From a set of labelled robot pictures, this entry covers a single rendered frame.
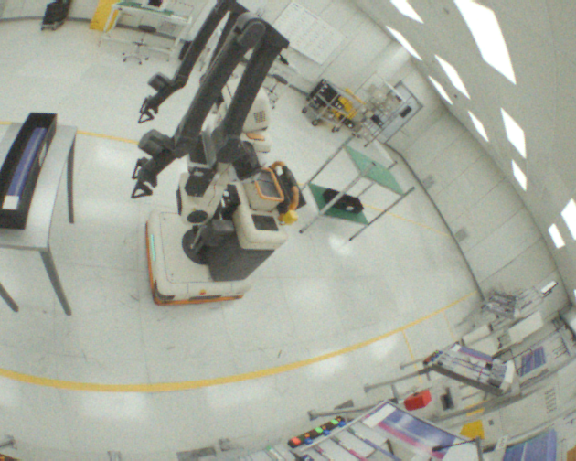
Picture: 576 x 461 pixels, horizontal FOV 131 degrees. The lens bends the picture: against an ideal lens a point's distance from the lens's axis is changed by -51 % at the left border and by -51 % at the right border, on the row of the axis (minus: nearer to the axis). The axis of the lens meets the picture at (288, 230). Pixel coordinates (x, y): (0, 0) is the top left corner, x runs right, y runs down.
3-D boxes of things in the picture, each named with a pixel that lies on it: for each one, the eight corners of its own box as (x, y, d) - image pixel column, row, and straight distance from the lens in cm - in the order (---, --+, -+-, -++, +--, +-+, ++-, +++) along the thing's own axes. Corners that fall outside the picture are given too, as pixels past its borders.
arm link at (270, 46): (303, 33, 66) (287, 24, 75) (250, 16, 61) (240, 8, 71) (236, 164, 84) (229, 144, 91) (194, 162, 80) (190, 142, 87)
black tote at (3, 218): (25, 230, 108) (19, 210, 99) (-8, 228, 114) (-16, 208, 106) (56, 132, 146) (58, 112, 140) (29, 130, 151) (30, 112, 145)
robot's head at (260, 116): (260, 100, 116) (254, 70, 108) (274, 127, 99) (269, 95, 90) (227, 110, 115) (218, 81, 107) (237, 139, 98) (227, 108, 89)
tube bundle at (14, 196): (16, 219, 111) (14, 214, 108) (3, 219, 113) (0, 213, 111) (46, 133, 144) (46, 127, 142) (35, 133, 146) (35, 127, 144)
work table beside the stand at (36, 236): (74, 219, 206) (77, 126, 149) (71, 315, 175) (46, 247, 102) (25, 216, 215) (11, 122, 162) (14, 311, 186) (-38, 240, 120)
